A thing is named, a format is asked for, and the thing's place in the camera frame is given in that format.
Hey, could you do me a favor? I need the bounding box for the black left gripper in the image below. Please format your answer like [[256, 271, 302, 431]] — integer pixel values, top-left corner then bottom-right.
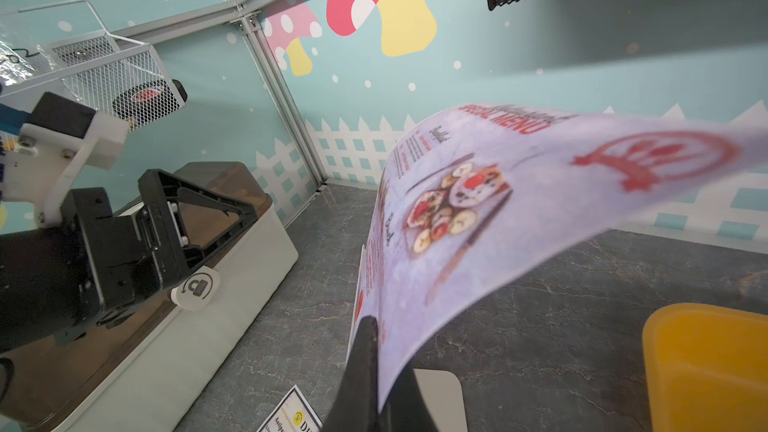
[[1, 169, 258, 352]]

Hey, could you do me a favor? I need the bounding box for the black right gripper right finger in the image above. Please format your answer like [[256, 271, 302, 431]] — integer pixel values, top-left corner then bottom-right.
[[383, 368, 438, 432]]

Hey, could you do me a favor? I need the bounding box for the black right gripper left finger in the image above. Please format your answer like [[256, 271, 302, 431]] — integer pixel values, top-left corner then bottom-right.
[[322, 316, 379, 432]]

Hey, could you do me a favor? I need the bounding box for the yellow-header menu sheet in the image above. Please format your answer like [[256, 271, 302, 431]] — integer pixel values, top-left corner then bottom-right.
[[257, 385, 322, 432]]

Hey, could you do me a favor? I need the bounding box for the pink special menu sheet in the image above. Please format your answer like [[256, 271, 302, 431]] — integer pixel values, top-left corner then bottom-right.
[[355, 104, 767, 401]]

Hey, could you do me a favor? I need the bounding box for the clear acrylic menu holder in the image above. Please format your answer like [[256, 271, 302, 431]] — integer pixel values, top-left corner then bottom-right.
[[347, 290, 467, 431]]

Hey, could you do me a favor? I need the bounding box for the white box with brown lid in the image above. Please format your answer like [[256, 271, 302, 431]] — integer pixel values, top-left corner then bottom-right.
[[1, 162, 298, 431]]

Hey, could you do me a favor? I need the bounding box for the clear labelled plastic bag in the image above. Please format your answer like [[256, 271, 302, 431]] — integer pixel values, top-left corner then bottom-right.
[[1, 40, 42, 86]]

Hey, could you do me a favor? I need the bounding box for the yellow plastic tray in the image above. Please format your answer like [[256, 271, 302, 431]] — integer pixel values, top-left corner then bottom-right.
[[642, 303, 767, 431]]

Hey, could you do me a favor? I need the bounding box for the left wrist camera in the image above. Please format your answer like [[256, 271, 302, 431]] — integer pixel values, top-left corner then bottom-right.
[[1, 92, 131, 228]]

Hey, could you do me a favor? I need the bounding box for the white wire wall basket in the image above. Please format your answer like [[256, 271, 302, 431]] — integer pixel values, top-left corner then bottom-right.
[[1, 0, 172, 117]]

